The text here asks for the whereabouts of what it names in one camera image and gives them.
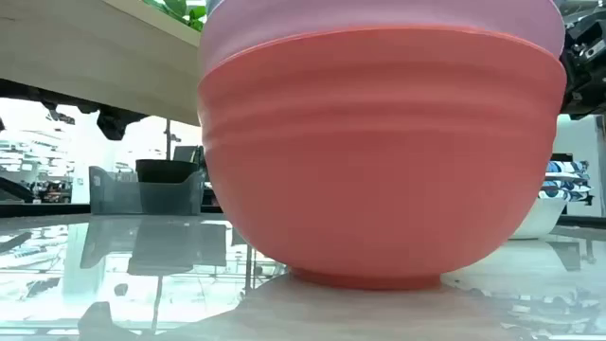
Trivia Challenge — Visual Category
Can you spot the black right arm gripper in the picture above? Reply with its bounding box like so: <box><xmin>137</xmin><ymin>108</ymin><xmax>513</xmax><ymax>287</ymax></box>
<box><xmin>558</xmin><ymin>7</ymin><xmax>606</xmax><ymax>120</ymax></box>

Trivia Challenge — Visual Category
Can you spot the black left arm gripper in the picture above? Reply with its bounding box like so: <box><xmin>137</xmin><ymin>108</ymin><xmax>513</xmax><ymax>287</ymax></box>
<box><xmin>96</xmin><ymin>106</ymin><xmax>149</xmax><ymax>141</ymax></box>

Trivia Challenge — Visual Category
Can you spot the blue white patterned bowl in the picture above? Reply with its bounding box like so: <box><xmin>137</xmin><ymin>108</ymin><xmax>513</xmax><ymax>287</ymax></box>
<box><xmin>508</xmin><ymin>175</ymin><xmax>594</xmax><ymax>241</ymax></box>
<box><xmin>544</xmin><ymin>159</ymin><xmax>593</xmax><ymax>179</ymax></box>

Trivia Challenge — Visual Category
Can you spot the pink plastic bowl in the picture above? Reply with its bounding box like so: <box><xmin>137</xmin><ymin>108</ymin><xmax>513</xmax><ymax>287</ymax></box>
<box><xmin>198</xmin><ymin>0</ymin><xmax>567</xmax><ymax>77</ymax></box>

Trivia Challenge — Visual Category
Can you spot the coral red plastic bowl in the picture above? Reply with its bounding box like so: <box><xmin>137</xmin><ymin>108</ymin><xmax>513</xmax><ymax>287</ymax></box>
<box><xmin>197</xmin><ymin>26</ymin><xmax>568</xmax><ymax>291</ymax></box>

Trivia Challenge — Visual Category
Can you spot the black stand pole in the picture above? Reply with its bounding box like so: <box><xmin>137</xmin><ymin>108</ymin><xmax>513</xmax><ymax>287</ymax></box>
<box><xmin>163</xmin><ymin>117</ymin><xmax>182</xmax><ymax>162</ymax></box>

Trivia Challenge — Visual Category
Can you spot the grey translucent plastic tray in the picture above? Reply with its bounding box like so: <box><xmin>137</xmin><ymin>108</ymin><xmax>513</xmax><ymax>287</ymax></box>
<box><xmin>88</xmin><ymin>165</ymin><xmax>208</xmax><ymax>217</ymax></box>

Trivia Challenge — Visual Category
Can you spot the dark background equipment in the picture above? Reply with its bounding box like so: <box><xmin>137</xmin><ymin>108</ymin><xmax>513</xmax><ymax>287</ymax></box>
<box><xmin>28</xmin><ymin>179</ymin><xmax>73</xmax><ymax>205</ymax></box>

